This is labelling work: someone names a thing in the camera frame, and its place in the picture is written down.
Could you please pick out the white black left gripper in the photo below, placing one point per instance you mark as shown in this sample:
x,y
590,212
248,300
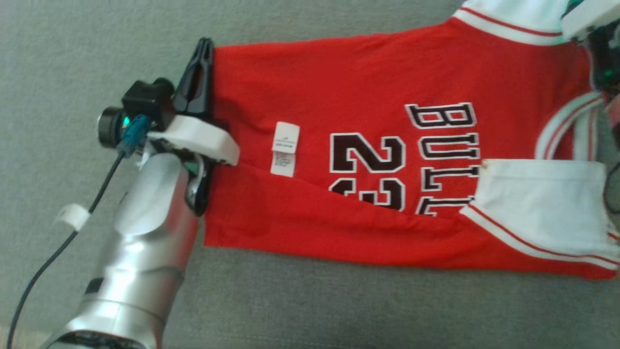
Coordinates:
x,y
198,135

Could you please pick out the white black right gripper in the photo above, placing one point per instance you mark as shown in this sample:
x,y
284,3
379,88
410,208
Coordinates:
x,y
605,53

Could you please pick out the red white basketball jersey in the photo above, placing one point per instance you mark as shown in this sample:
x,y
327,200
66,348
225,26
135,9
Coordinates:
x,y
339,97

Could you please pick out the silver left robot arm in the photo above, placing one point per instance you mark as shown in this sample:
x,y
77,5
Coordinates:
x,y
140,252

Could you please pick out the large grey sofa cushion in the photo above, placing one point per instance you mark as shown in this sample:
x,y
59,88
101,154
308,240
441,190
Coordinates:
x,y
72,48

